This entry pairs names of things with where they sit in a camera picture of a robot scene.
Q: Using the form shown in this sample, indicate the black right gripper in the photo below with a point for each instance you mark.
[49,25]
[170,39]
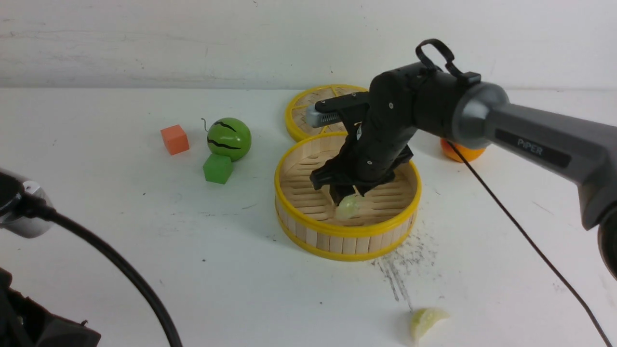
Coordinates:
[369,156]

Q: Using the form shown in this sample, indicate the bamboo steamer tray yellow rim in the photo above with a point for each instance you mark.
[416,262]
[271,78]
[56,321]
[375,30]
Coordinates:
[386,214]

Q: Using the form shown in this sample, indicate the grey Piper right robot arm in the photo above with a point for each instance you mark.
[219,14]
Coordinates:
[461,108]

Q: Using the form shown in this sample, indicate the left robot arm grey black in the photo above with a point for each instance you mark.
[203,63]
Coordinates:
[218,261]

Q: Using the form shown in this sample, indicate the woven bamboo steamer lid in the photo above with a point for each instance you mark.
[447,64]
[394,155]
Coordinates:
[295,113]

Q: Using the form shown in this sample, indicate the orange yellow toy pear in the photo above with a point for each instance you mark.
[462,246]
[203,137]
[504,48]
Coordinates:
[468,154]

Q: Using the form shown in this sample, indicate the green toy watermelon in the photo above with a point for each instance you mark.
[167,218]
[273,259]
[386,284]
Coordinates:
[229,137]

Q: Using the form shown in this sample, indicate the green foam cube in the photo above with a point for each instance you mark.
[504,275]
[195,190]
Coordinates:
[217,169]

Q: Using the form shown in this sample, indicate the orange foam cube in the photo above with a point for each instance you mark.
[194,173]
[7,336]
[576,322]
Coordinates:
[175,139]

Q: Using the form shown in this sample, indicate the silver wrist camera on gripper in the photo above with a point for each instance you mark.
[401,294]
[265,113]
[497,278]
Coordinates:
[349,110]

